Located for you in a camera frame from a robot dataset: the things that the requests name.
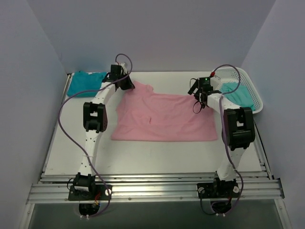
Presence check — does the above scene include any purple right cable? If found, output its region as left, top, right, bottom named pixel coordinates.
left=211, top=64, right=244, bottom=215

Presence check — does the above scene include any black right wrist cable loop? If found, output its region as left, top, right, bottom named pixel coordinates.
left=189, top=78, right=207, bottom=114

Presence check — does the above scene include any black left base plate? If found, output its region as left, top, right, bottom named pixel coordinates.
left=68, top=184, right=112, bottom=201

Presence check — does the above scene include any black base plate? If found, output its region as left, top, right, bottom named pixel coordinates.
left=68, top=184, right=112, bottom=201
left=197, top=182, right=240, bottom=199

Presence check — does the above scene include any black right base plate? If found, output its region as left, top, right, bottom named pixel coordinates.
left=197, top=182, right=240, bottom=199

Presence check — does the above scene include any white perforated plastic basket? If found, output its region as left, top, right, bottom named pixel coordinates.
left=216, top=67, right=263, bottom=114

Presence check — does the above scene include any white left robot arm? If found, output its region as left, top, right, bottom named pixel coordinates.
left=72, top=62, right=135, bottom=200

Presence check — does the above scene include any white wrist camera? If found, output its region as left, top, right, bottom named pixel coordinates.
left=116, top=62, right=128, bottom=75
left=210, top=71, right=224, bottom=90

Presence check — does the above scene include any teal folded t-shirt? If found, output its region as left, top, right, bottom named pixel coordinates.
left=67, top=71, right=107, bottom=97

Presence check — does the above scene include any purple cable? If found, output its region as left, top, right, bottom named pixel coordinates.
left=211, top=64, right=244, bottom=215
left=58, top=53, right=133, bottom=218

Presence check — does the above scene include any aluminium rail frame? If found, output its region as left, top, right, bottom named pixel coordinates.
left=27, top=171, right=284, bottom=204

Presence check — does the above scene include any pink t-shirt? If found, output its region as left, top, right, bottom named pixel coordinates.
left=111, top=82, right=218, bottom=142

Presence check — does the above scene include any mint green t-shirt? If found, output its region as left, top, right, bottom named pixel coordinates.
left=220, top=82, right=255, bottom=111

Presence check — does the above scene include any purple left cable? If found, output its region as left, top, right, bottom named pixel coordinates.
left=58, top=53, right=133, bottom=218

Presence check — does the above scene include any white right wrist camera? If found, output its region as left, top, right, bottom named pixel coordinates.
left=210, top=71, right=224, bottom=90

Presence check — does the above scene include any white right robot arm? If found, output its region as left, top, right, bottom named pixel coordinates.
left=188, top=77, right=255, bottom=197

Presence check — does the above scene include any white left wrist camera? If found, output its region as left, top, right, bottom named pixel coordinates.
left=116, top=62, right=128, bottom=75

